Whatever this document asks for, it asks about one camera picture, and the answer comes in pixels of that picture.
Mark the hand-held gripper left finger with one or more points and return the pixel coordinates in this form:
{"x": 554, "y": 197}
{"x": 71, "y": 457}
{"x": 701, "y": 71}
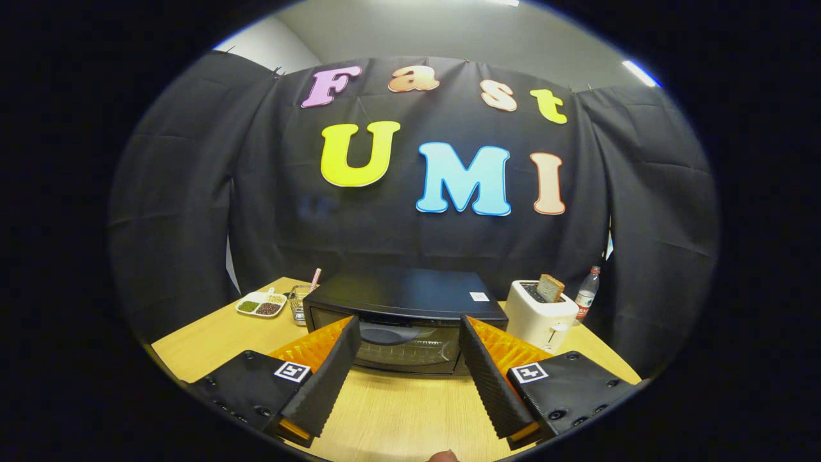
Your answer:
{"x": 327, "y": 378}

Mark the white pop-up toaster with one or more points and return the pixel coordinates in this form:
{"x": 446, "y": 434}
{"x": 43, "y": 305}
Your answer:
{"x": 535, "y": 321}

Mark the brown bread slice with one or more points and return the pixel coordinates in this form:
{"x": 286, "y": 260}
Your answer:
{"x": 550, "y": 287}

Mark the small ceiling light panel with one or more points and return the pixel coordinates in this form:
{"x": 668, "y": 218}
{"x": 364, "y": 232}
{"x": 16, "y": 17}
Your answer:
{"x": 641, "y": 74}

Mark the white divided dish with beans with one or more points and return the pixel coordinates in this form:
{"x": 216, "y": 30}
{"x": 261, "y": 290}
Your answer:
{"x": 260, "y": 305}

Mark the black toaster oven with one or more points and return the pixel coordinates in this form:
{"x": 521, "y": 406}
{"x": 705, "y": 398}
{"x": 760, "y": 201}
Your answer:
{"x": 410, "y": 292}

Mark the clear glass with straw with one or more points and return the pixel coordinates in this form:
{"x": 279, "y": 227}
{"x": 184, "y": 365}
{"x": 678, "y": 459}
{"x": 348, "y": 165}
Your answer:
{"x": 298, "y": 308}

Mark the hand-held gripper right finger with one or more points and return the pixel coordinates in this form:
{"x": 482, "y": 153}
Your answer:
{"x": 490, "y": 382}

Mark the large ceiling light panel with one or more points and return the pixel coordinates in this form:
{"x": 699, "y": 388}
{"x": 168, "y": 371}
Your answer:
{"x": 503, "y": 2}

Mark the red label water bottle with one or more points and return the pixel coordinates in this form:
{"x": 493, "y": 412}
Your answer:
{"x": 585, "y": 298}

